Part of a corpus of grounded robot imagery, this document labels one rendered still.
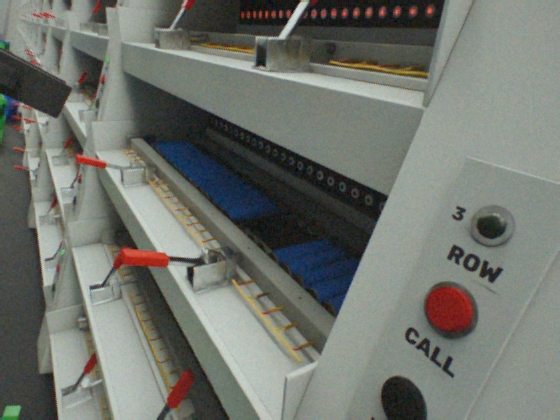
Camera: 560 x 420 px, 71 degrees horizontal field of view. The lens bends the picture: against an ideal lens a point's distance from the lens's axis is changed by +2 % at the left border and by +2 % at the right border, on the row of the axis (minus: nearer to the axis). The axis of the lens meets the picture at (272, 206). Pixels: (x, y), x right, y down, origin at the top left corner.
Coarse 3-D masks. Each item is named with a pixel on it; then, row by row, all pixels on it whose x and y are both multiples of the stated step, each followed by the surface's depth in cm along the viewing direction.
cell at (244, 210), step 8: (232, 208) 44; (240, 208) 44; (248, 208) 45; (256, 208) 45; (264, 208) 46; (272, 208) 46; (232, 216) 43; (240, 216) 44; (248, 216) 44; (256, 216) 45
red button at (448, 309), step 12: (444, 288) 14; (432, 300) 15; (444, 300) 14; (456, 300) 14; (432, 312) 15; (444, 312) 14; (456, 312) 14; (468, 312) 14; (444, 324) 14; (456, 324) 14
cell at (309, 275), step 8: (328, 264) 34; (336, 264) 35; (344, 264) 35; (352, 264) 35; (304, 272) 33; (312, 272) 33; (320, 272) 33; (328, 272) 34; (336, 272) 34; (344, 272) 34; (352, 272) 35; (304, 280) 32; (312, 280) 33; (320, 280) 33; (304, 288) 32
